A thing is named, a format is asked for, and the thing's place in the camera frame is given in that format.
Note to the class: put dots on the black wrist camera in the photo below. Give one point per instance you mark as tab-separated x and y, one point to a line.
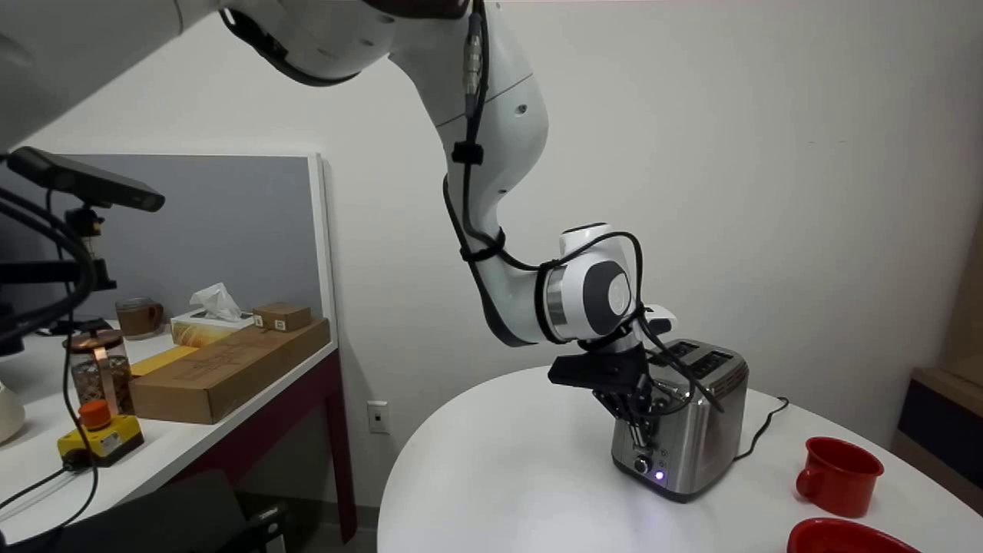
573	371

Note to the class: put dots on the brown mug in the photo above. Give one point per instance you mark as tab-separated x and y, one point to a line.
138	315

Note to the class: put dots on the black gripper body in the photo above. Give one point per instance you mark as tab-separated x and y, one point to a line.
622	371

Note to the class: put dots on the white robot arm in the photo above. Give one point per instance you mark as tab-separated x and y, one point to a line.
501	124

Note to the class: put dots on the white wall outlet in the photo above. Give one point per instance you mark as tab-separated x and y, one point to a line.
378	415

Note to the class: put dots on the grey partition panel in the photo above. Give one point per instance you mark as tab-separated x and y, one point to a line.
224	236

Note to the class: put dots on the black camera stand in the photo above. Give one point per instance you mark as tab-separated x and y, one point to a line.
61	272

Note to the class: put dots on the stainless steel toaster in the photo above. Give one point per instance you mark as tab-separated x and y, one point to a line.
700	415

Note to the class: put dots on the flat cardboard box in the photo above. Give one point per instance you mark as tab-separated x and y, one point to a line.
218	374

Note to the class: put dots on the yellow emergency stop button box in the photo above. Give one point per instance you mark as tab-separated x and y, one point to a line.
103	438

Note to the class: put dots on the black bar camera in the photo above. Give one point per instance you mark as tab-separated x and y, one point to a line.
87	180

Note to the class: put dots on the small brown box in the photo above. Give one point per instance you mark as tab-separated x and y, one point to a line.
283	315

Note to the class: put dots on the red bowl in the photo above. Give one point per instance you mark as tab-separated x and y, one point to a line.
846	540

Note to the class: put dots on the tissue box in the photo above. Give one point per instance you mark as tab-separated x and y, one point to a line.
211	327

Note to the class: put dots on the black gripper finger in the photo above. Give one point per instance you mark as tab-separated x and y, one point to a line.
655	407
630	413

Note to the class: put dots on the red cup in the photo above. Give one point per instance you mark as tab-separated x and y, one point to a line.
841	479

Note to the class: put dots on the glass jar with dark lid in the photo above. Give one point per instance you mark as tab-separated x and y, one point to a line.
100	374

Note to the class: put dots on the white desk with maroon frame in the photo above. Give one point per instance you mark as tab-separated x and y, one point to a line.
189	442

